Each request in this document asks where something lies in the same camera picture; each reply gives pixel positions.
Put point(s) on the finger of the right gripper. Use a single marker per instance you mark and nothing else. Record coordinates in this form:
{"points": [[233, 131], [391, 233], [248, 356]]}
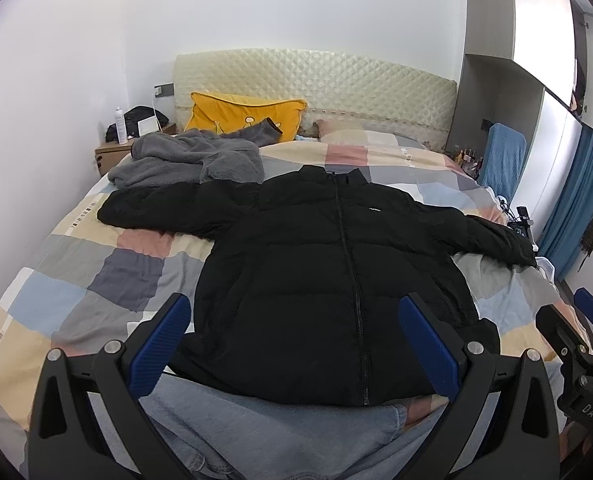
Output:
{"points": [[583, 300], [559, 333]]}

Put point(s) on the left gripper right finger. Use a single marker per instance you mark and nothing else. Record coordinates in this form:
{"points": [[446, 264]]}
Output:
{"points": [[500, 422]]}

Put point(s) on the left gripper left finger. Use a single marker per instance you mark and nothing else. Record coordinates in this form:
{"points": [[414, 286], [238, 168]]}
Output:
{"points": [[66, 440]]}

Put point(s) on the black puffer jacket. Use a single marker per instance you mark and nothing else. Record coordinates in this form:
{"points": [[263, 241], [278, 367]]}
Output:
{"points": [[297, 300]]}

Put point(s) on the blue curtain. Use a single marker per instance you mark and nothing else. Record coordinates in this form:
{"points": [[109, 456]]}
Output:
{"points": [[560, 241]]}

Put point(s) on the blue jeans leg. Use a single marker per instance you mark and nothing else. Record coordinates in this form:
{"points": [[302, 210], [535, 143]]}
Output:
{"points": [[220, 436]]}

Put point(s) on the blue towel on chair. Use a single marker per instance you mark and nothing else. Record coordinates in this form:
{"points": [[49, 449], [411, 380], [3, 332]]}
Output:
{"points": [[503, 160]]}

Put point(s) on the checkered patchwork duvet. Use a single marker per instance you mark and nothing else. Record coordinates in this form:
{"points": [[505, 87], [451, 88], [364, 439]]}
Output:
{"points": [[89, 283]]}

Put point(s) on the small bottles on shelf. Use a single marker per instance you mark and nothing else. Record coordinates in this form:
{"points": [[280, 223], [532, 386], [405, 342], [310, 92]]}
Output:
{"points": [[467, 159]]}

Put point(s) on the wooden nightstand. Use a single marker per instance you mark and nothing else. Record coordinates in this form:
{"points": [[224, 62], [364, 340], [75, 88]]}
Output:
{"points": [[110, 153]]}

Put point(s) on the pink checkered pillow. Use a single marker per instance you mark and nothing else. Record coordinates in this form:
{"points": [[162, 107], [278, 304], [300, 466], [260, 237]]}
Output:
{"points": [[344, 129]]}

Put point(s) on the cream quilted headboard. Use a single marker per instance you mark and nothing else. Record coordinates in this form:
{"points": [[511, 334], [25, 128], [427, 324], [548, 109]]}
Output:
{"points": [[383, 96]]}

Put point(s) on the grey fleece garment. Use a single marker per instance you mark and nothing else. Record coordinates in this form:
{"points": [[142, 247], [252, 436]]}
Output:
{"points": [[196, 156]]}

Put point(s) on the white spray bottle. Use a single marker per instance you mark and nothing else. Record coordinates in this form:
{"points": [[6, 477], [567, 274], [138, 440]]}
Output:
{"points": [[120, 125]]}

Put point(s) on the black bag on nightstand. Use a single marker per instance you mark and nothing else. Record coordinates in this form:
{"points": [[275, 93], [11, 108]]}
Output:
{"points": [[140, 120]]}

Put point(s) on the yellow pillow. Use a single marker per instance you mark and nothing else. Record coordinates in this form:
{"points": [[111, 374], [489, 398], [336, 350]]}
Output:
{"points": [[226, 113]]}

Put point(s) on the wall power outlet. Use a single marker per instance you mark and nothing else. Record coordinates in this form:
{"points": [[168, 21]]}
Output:
{"points": [[164, 90]]}

